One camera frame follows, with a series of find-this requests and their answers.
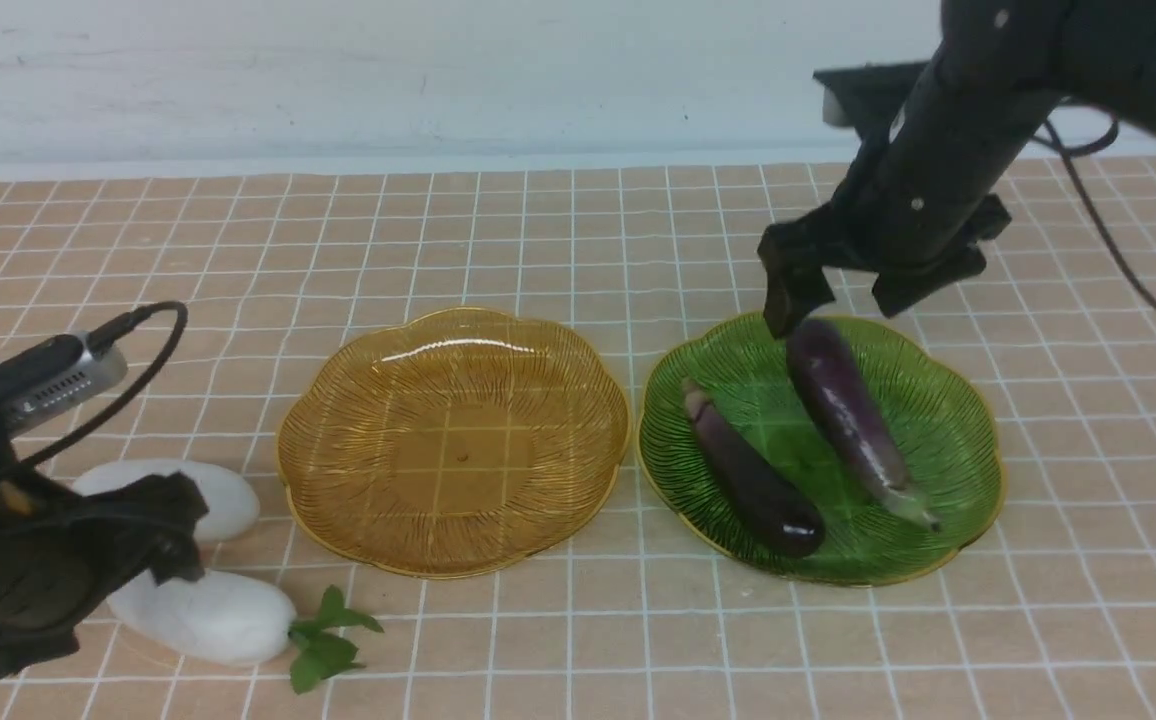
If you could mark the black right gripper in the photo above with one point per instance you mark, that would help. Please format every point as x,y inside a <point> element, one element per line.
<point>901,205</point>

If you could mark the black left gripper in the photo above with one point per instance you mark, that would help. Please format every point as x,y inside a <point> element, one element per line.
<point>63,553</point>

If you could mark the purple eggplant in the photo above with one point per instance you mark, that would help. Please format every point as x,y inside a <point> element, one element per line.
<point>831,387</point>
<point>776,513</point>

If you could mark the white radish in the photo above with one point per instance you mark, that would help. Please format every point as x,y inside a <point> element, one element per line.
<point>236,621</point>
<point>232,504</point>

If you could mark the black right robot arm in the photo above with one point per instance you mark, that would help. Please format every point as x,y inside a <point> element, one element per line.
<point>1093,53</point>

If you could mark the green plastic plate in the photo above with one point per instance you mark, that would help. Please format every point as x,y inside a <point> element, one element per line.
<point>940,422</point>

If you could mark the amber plastic plate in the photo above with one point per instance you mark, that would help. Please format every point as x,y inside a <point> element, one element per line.
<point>455,445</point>

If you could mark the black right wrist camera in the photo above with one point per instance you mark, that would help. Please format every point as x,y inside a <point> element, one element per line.
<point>865,99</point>

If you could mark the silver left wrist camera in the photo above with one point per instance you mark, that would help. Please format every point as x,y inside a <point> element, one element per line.
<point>52,378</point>

